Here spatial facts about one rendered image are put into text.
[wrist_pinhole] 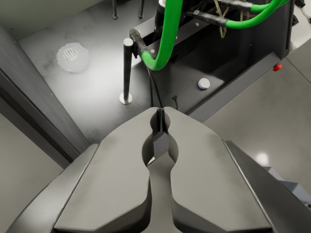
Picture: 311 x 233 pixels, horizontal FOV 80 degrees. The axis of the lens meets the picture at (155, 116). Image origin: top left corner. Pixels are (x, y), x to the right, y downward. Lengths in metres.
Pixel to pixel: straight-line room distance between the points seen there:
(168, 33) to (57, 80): 0.52
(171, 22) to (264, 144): 1.71
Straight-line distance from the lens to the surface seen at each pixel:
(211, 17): 0.48
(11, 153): 1.60
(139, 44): 0.33
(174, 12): 0.18
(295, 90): 2.19
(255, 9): 0.52
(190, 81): 0.68
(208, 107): 0.53
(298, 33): 0.78
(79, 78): 0.65
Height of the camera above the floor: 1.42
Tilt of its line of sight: 75 degrees down
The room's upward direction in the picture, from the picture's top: 39 degrees clockwise
